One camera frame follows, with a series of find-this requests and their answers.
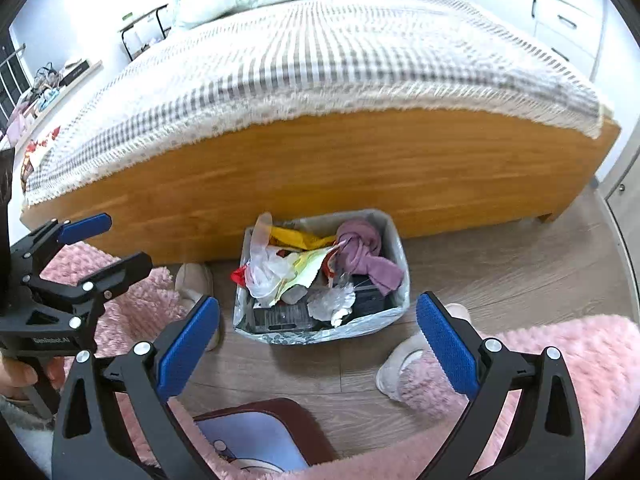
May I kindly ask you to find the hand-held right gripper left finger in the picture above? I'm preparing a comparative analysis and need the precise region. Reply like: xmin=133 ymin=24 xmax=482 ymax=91
xmin=51 ymin=296 xmax=221 ymax=480

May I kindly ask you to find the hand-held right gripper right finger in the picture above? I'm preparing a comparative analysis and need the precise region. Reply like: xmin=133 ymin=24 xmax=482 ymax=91
xmin=416 ymin=291 xmax=586 ymax=480

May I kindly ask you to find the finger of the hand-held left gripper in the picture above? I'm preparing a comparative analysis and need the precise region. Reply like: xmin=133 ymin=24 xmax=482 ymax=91
xmin=27 ymin=252 xmax=154 ymax=312
xmin=10 ymin=212 xmax=114 ymax=262

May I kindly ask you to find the translucent white plastic bag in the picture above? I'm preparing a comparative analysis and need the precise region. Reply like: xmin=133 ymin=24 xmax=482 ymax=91
xmin=247 ymin=212 xmax=297 ymax=307

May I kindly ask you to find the grey waste bin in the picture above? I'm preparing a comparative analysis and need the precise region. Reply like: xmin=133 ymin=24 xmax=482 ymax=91
xmin=232 ymin=209 xmax=412 ymax=347

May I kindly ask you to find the mauve towel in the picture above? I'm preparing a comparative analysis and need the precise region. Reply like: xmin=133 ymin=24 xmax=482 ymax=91
xmin=335 ymin=217 xmax=405 ymax=297

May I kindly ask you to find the yellow snack bag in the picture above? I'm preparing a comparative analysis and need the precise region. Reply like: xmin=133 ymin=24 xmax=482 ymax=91
xmin=267 ymin=225 xmax=339 ymax=254

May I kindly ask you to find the person's left forearm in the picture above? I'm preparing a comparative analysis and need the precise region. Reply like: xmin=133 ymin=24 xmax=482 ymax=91
xmin=0 ymin=394 xmax=59 ymax=467

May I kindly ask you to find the person's left hand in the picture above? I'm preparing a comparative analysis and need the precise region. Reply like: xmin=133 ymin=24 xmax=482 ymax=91
xmin=0 ymin=357 xmax=40 ymax=402

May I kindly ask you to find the beige slipper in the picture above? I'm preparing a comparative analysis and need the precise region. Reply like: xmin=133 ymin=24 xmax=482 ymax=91
xmin=376 ymin=304 xmax=474 ymax=404
xmin=175 ymin=262 xmax=222 ymax=354

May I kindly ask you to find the red patterned packet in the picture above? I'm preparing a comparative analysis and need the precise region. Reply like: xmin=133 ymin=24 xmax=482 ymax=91
xmin=22 ymin=126 xmax=62 ymax=171

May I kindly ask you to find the pink fluffy pajamas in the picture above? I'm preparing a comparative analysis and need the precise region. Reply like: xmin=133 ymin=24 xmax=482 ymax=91
xmin=37 ymin=240 xmax=640 ymax=480

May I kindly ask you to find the windowsill clutter pile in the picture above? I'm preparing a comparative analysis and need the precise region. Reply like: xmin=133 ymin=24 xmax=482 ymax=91
xmin=10 ymin=60 xmax=67 ymax=127

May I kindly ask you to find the black window railing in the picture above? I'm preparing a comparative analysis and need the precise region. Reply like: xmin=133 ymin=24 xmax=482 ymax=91
xmin=0 ymin=42 xmax=26 ymax=137

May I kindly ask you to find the black box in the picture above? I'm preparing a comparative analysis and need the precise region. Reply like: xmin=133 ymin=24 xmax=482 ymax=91
xmin=59 ymin=59 xmax=92 ymax=84

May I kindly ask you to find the wooden bed with checkered cover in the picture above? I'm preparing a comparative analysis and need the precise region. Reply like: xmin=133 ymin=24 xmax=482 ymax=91
xmin=20 ymin=0 xmax=623 ymax=267

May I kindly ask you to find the black metal bedside table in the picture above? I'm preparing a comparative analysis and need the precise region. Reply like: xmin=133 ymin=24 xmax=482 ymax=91
xmin=117 ymin=2 xmax=174 ymax=59

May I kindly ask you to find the white wardrobe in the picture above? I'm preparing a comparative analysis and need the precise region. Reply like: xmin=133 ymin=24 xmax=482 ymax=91
xmin=434 ymin=0 xmax=609 ymax=82

